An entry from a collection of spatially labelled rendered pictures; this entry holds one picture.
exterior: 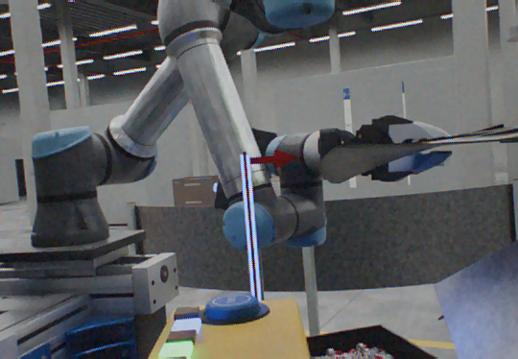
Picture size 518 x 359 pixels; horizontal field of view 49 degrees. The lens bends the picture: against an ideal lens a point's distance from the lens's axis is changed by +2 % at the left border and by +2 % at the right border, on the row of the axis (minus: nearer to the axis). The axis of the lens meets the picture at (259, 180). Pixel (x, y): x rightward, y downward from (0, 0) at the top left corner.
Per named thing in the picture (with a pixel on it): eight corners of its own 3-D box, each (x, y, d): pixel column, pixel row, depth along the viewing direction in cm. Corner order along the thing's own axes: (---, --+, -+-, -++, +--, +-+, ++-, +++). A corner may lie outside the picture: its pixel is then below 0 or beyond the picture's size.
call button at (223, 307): (260, 326, 40) (258, 302, 40) (203, 331, 41) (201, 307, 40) (260, 310, 44) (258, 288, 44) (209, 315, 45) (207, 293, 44)
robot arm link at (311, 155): (303, 130, 92) (303, 179, 92) (322, 127, 88) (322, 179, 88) (337, 132, 96) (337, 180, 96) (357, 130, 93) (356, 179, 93)
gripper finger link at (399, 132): (471, 118, 76) (413, 128, 83) (443, 115, 72) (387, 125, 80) (472, 142, 76) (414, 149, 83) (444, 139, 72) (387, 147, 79)
